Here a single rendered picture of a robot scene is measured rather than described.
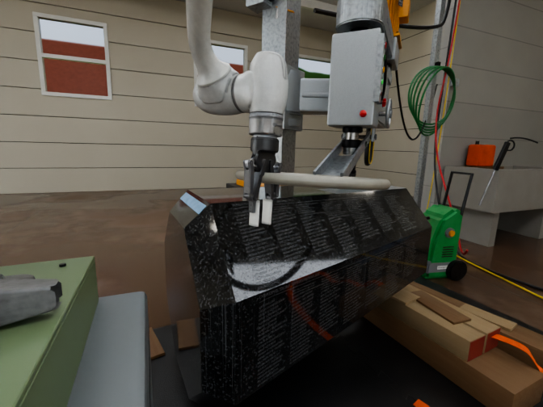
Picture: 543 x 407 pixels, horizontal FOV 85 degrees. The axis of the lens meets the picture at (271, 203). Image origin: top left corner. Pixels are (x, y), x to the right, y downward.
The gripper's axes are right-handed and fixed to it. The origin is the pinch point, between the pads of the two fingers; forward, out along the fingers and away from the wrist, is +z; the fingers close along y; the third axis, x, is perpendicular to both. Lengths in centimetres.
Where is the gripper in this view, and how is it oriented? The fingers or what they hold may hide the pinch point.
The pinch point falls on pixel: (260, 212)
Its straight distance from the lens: 81.4
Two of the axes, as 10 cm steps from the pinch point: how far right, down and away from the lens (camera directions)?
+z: -0.6, 9.9, 1.1
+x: -7.6, -1.2, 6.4
